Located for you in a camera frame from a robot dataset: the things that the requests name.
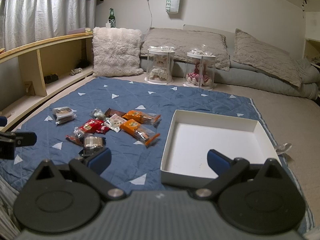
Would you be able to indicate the orange biscuit packet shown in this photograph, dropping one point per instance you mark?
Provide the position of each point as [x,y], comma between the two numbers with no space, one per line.
[141,117]
[139,132]

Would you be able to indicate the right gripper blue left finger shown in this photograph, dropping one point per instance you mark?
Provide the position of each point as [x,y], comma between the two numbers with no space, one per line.
[100,161]

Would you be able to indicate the crumpled clear plastic wrapper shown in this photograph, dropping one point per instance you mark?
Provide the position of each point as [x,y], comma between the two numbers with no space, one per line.
[283,148]

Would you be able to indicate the fluffy white pillow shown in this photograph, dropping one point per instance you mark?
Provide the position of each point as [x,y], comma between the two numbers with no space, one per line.
[116,52]

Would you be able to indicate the green glass bottle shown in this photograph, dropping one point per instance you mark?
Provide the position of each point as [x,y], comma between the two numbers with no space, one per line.
[112,18]

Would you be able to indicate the clear green candy packet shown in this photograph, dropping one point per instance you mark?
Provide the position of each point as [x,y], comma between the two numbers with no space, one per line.
[98,114]

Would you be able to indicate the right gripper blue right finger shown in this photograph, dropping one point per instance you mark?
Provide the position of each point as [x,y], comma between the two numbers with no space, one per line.
[218,162]

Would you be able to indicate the dark brownie cake packet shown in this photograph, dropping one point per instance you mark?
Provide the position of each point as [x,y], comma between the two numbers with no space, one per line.
[91,145]

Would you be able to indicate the grey window curtain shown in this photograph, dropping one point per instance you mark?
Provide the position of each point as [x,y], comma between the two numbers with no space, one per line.
[27,21]

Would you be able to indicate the grey folded duvet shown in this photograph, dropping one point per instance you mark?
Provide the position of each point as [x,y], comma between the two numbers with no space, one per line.
[252,79]

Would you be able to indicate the wooden wall shelf right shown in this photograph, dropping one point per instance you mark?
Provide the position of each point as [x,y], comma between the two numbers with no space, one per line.
[311,46]

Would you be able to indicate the clear case pink doll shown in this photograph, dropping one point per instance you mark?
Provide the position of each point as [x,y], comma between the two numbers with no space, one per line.
[200,68]

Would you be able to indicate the clear pastry cake packet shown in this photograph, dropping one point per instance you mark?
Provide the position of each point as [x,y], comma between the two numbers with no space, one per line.
[63,115]

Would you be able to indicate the beige quilted pillow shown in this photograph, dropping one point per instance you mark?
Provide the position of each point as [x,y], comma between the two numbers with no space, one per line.
[260,55]
[186,40]

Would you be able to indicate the white printed snack sachet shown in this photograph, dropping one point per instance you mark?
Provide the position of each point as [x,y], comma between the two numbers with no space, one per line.
[114,123]

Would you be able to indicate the small red snack packet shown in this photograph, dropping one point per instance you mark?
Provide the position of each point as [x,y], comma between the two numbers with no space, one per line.
[74,140]

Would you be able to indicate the beige quilted pillow left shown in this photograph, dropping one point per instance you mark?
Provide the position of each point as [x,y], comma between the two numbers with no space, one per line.
[186,40]

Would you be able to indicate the brown chocolate packet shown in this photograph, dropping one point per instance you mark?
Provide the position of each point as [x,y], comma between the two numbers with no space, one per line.
[110,112]

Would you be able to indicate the clear case white doll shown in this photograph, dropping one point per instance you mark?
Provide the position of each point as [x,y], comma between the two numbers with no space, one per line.
[160,65]

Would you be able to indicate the wooden bedside shelf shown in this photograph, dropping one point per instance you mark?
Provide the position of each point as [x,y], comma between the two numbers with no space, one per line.
[47,67]

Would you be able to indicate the white shallow cardboard box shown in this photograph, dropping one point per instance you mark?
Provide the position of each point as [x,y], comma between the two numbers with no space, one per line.
[192,134]

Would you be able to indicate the beige quilted pillow right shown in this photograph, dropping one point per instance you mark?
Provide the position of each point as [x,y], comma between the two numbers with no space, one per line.
[260,55]

